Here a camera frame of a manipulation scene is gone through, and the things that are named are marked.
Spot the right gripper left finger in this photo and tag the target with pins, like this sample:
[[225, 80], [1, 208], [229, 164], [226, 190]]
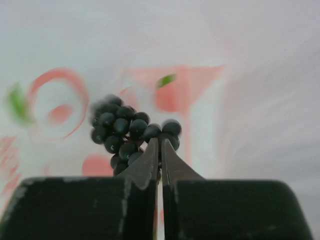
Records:
[[123, 207]]

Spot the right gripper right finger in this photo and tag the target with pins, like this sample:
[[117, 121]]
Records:
[[195, 208]]

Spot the pink plastic bag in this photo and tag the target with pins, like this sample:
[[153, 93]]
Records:
[[242, 77]]

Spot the black fake grapes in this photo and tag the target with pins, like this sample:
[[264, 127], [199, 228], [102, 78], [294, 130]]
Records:
[[122, 131]]

